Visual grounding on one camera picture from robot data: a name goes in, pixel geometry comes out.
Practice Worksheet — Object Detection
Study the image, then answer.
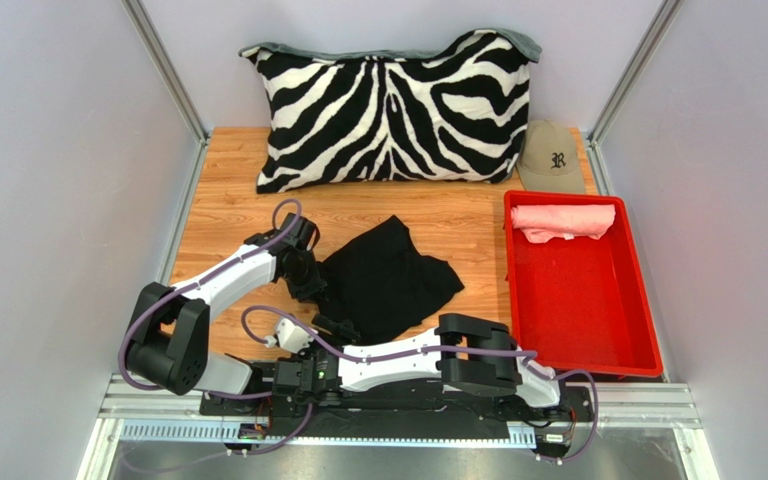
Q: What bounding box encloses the left aluminium frame post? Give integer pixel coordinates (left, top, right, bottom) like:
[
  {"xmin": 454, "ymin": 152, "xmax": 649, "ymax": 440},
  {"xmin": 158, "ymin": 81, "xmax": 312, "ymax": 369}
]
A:
[{"xmin": 121, "ymin": 0, "xmax": 210, "ymax": 143}]

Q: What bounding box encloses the red plastic tray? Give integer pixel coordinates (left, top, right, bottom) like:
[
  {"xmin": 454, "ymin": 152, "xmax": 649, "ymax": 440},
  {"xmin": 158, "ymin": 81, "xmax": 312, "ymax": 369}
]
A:
[{"xmin": 503, "ymin": 190, "xmax": 664, "ymax": 378}]

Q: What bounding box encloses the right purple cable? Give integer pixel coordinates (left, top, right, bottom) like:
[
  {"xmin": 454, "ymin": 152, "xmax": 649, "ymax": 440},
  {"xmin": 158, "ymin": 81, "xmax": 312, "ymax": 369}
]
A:
[{"xmin": 240, "ymin": 305, "xmax": 601, "ymax": 465}]

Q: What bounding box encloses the black t-shirt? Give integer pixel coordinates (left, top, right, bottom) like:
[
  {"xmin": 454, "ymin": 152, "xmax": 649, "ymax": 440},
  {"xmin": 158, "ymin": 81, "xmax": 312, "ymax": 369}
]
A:
[{"xmin": 317, "ymin": 215, "xmax": 464, "ymax": 345}]

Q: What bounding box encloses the aluminium frame post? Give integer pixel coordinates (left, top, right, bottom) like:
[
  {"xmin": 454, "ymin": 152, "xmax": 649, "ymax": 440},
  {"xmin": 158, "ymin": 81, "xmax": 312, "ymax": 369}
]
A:
[
  {"xmin": 589, "ymin": 0, "xmax": 684, "ymax": 145},
  {"xmin": 121, "ymin": 0, "xmax": 210, "ymax": 143}
]

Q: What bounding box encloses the right aluminium frame post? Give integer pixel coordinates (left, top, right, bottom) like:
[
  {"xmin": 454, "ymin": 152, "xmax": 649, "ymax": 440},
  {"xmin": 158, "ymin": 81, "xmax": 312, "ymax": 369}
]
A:
[{"xmin": 589, "ymin": 0, "xmax": 684, "ymax": 145}]

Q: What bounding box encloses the zebra striped pillow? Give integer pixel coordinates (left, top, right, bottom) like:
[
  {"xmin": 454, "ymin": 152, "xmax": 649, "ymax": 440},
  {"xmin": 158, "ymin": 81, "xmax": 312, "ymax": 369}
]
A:
[{"xmin": 240, "ymin": 28, "xmax": 543, "ymax": 194}]

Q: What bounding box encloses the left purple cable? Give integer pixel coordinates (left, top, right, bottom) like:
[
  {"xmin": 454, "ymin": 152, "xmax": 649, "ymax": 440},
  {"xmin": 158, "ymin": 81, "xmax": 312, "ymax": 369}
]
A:
[{"xmin": 117, "ymin": 198, "xmax": 315, "ymax": 475}]

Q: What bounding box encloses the rolled pink t-shirt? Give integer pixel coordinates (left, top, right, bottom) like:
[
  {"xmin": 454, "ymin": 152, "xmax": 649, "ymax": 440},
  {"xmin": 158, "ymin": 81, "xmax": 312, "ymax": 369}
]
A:
[{"xmin": 510, "ymin": 204, "xmax": 616, "ymax": 244}]

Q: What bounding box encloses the purple cable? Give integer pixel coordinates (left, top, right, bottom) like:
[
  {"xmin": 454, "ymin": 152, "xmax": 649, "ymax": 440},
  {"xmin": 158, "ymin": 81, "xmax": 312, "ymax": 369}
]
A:
[
  {"xmin": 117, "ymin": 198, "xmax": 315, "ymax": 475},
  {"xmin": 240, "ymin": 305, "xmax": 601, "ymax": 465}
]

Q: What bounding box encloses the beige baseball cap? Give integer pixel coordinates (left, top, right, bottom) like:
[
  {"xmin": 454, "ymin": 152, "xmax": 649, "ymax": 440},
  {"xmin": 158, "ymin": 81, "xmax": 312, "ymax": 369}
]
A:
[{"xmin": 516, "ymin": 120, "xmax": 586, "ymax": 194}]

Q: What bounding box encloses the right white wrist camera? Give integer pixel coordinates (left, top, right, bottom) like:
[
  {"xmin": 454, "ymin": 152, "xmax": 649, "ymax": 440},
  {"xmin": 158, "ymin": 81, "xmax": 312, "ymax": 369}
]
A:
[{"xmin": 265, "ymin": 317, "xmax": 315, "ymax": 354}]

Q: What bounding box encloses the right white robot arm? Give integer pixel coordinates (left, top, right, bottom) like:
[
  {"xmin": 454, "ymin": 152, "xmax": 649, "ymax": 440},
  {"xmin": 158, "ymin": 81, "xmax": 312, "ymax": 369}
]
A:
[{"xmin": 266, "ymin": 314, "xmax": 561, "ymax": 408}]

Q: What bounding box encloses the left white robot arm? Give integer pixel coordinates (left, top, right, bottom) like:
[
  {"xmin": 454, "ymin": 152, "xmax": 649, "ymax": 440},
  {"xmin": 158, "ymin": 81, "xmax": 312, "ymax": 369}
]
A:
[{"xmin": 118, "ymin": 213, "xmax": 326, "ymax": 399}]

